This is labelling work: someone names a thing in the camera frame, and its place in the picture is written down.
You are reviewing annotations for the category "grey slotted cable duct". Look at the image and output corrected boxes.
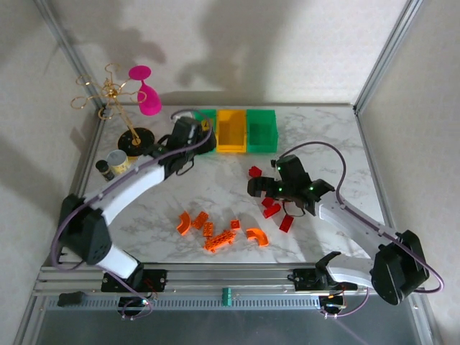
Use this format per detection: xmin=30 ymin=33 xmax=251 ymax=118
xmin=46 ymin=296 xmax=323 ymax=311

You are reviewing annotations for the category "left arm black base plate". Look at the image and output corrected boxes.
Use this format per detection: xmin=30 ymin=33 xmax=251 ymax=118
xmin=101 ymin=269 xmax=168 ymax=293

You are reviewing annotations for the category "green plastic bin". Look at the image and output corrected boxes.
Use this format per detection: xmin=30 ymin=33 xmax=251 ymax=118
xmin=193 ymin=109 xmax=219 ymax=156
xmin=245 ymin=109 xmax=280 ymax=154

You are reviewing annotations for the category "yellow plastic bin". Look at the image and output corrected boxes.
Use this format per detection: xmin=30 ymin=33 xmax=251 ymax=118
xmin=215 ymin=109 xmax=249 ymax=155

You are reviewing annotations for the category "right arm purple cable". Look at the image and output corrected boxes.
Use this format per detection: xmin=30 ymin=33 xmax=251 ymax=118
xmin=276 ymin=141 xmax=445 ymax=321

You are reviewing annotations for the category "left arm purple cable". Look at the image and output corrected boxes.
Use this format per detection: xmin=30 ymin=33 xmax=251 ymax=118
xmin=50 ymin=109 xmax=215 ymax=321

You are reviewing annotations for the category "aluminium frame post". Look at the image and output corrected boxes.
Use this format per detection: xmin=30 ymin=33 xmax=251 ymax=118
xmin=34 ymin=0 xmax=109 ymax=119
xmin=353 ymin=0 xmax=423 ymax=115

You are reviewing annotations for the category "orange curved lego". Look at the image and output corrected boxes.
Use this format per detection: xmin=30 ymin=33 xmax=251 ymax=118
xmin=177 ymin=211 xmax=193 ymax=236
xmin=246 ymin=228 xmax=270 ymax=248

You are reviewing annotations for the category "small circuit board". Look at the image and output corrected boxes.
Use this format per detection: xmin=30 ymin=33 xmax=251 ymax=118
xmin=319 ymin=294 xmax=349 ymax=313
xmin=117 ymin=296 xmax=152 ymax=314

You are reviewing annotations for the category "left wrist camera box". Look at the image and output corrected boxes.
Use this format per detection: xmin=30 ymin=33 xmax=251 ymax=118
xmin=170 ymin=116 xmax=202 ymax=145

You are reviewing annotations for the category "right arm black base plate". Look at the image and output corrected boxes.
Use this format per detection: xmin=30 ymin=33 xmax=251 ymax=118
xmin=293 ymin=267 xmax=359 ymax=292

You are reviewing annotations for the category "aluminium side rail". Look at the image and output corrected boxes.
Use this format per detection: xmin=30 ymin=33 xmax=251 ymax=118
xmin=41 ymin=114 xmax=109 ymax=269
xmin=354 ymin=111 xmax=405 ymax=267

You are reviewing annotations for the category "small black bottle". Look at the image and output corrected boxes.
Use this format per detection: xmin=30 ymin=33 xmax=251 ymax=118
xmin=95 ymin=160 xmax=116 ymax=182

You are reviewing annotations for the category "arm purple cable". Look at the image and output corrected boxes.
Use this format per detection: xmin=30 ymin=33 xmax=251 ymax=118
xmin=276 ymin=141 xmax=445 ymax=321
xmin=50 ymin=109 xmax=215 ymax=321

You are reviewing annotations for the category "pink plastic wine glass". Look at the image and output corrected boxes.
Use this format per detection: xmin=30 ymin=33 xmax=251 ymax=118
xmin=128 ymin=65 xmax=162 ymax=116

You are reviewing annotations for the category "aluminium mounting rail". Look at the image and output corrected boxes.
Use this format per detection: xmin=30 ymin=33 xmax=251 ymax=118
xmin=32 ymin=264 xmax=428 ymax=298

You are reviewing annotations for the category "gold glass rack stand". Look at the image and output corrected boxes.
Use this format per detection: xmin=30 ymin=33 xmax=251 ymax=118
xmin=70 ymin=63 xmax=158 ymax=158

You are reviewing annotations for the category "long orange lego plate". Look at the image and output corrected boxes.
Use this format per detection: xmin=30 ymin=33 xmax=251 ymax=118
xmin=203 ymin=229 xmax=237 ymax=254

